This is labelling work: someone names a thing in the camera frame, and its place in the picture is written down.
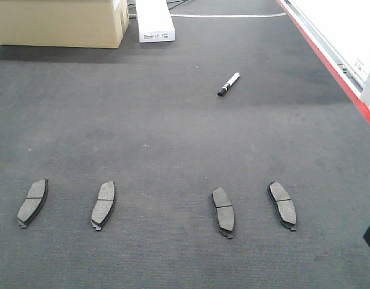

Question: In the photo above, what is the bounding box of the brake pad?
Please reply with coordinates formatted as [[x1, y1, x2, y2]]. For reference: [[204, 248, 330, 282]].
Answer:
[[17, 179, 48, 229], [268, 181, 296, 231], [211, 187, 234, 239], [91, 181, 116, 231]]

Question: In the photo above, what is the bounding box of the black white marker pen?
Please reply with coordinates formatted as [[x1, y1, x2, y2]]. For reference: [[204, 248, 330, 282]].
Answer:
[[217, 72, 240, 97]]

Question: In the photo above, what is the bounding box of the long white box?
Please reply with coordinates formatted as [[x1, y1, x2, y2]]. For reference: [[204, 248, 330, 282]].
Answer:
[[136, 0, 175, 43]]

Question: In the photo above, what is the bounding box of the cardboard box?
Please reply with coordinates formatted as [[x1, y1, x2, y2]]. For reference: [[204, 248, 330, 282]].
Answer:
[[0, 1, 129, 49]]

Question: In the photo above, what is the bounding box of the red white conveyor side rail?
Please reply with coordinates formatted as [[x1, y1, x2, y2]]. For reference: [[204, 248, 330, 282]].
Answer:
[[279, 1, 370, 124]]

